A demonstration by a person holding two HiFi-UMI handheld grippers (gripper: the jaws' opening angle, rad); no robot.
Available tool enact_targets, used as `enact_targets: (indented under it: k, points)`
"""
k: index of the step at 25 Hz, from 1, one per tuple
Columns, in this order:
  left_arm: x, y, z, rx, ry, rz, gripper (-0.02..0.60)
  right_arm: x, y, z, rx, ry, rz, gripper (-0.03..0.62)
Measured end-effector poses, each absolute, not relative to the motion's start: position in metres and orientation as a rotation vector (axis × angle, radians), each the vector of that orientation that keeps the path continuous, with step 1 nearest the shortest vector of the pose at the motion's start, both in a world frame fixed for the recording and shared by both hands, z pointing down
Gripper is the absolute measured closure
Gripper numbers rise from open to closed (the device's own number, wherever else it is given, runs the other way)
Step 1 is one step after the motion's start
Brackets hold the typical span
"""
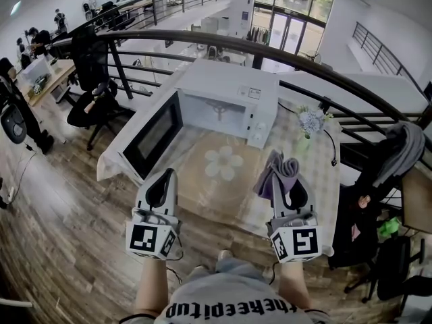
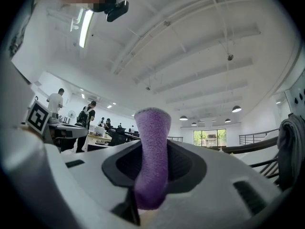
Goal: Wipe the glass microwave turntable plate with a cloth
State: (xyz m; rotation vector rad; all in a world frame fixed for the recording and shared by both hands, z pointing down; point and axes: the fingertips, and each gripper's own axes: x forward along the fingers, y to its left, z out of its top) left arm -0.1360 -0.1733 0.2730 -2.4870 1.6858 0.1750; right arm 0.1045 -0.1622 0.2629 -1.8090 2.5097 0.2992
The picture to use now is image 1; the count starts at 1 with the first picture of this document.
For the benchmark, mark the black office chair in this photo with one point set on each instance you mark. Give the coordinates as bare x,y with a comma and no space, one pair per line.
395,268
89,66
354,228

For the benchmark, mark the person's left forearm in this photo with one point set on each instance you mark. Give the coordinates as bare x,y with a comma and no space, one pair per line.
152,285

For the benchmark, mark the glass entrance doors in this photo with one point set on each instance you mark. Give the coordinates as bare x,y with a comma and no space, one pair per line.
293,19

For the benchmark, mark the black curved metal railing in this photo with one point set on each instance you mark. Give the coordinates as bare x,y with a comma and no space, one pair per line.
202,37

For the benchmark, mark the table with checkered tablecloth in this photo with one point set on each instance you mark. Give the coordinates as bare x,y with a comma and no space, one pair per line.
320,187

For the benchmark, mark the person's right forearm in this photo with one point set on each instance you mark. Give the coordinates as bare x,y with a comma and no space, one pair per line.
293,285

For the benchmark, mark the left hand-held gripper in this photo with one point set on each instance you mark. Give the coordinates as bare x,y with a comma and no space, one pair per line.
143,238

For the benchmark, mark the flower-shaped glass plate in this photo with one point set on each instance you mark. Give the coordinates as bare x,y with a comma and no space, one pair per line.
229,197

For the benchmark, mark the small pink figure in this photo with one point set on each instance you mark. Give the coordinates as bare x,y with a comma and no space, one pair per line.
364,202

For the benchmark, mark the light wooden desk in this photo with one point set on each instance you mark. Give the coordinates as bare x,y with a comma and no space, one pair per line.
54,79

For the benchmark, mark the white power strip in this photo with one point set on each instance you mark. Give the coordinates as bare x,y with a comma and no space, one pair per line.
11,194

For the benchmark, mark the person's left shoe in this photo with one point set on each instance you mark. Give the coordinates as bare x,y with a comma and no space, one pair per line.
201,268

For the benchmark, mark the grey garment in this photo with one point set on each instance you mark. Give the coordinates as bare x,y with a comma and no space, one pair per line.
403,150

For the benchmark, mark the dark wooden side table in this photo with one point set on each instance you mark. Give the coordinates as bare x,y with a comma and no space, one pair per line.
418,201

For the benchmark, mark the person's shoe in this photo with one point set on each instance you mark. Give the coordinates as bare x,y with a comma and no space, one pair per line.
201,268
225,254

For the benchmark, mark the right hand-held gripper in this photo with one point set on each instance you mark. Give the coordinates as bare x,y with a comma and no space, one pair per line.
305,243

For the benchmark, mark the person's grey printed t-shirt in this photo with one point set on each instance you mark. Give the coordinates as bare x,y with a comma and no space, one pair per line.
233,302

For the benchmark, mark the person's blue jeans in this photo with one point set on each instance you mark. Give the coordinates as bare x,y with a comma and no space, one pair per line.
233,270

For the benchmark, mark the pale blue flower bouquet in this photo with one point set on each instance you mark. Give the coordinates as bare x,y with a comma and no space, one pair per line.
312,120

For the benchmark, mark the green bag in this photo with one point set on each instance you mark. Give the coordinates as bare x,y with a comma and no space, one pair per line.
389,226

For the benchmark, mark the person's right shoe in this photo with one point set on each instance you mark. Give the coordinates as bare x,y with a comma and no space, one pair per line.
225,254

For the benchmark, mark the white storage box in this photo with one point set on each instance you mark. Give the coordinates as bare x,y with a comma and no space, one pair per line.
35,69

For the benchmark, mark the purple cloth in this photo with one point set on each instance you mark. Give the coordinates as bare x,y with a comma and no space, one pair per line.
280,170

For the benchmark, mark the black wall railing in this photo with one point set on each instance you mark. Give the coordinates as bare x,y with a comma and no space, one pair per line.
381,51

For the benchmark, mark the white microwave oven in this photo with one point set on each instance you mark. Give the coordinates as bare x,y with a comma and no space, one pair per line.
229,79

